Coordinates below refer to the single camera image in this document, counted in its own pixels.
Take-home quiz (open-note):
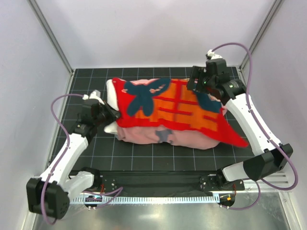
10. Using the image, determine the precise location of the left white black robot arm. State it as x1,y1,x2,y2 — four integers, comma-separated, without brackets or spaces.
26,99,120,219

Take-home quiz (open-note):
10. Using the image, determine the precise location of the right aluminium frame post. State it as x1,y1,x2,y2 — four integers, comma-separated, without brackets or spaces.
239,0,285,71

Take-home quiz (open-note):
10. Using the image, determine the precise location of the left aluminium frame post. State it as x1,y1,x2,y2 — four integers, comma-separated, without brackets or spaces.
27,0,74,75

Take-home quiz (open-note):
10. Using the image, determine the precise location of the white pillow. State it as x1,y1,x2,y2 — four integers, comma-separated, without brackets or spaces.
104,79,119,135

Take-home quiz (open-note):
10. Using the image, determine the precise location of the white slotted cable duct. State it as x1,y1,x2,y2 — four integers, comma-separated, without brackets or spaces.
70,194,220,205

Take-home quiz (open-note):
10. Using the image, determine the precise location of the aluminium front rail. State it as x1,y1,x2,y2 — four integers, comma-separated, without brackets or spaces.
244,172,290,193

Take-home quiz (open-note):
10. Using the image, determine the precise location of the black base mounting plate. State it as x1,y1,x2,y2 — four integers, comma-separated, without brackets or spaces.
92,171,245,197

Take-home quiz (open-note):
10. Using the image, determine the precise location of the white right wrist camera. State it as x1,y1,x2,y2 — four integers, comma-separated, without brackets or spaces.
206,49,223,60

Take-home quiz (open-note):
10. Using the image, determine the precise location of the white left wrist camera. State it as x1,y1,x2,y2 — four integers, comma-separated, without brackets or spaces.
83,90,105,105

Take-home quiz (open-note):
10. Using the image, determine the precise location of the black grid cutting mat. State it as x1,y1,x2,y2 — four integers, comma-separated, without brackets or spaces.
62,67,253,171

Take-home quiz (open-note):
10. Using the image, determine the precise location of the aluminium frame post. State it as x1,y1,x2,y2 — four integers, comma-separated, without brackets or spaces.
27,0,74,75
239,0,285,71

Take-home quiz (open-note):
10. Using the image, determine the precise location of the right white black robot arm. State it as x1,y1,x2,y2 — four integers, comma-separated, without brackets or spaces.
187,57,293,190

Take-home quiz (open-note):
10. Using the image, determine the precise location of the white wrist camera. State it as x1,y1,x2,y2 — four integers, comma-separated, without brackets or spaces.
206,49,223,60
83,90,105,105

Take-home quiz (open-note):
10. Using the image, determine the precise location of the red cartoon print pillowcase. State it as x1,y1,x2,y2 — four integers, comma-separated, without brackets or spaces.
112,78,248,150

